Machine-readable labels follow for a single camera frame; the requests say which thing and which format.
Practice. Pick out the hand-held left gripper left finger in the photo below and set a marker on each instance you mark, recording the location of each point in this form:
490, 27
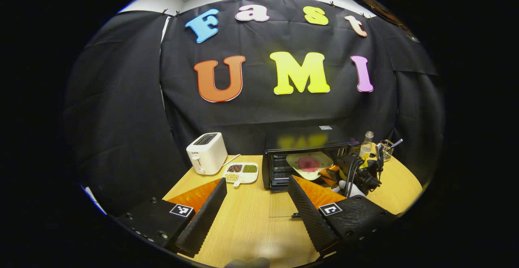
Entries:
202, 221

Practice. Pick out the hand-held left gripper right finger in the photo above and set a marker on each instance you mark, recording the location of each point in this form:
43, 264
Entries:
308, 215

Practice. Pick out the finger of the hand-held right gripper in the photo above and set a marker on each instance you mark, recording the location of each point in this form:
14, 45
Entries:
329, 174

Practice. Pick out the cream plate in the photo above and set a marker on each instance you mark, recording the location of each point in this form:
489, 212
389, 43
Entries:
324, 160

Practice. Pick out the round pink food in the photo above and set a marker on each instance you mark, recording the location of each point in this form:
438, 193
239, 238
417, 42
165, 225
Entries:
309, 164

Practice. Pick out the black electric oven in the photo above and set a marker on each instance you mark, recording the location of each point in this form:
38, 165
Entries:
292, 134

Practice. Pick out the clear glass bottle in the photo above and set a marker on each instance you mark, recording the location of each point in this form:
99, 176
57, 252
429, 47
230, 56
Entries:
367, 144

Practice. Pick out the metal spoon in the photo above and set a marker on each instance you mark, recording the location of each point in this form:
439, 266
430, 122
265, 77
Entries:
397, 142

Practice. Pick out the white divided dish of grains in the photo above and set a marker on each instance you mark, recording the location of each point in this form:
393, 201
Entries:
241, 170

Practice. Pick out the white toaster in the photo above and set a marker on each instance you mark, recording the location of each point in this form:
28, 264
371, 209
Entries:
209, 154

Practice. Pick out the black backdrop cloth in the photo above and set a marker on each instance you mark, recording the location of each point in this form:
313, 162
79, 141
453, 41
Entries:
259, 110

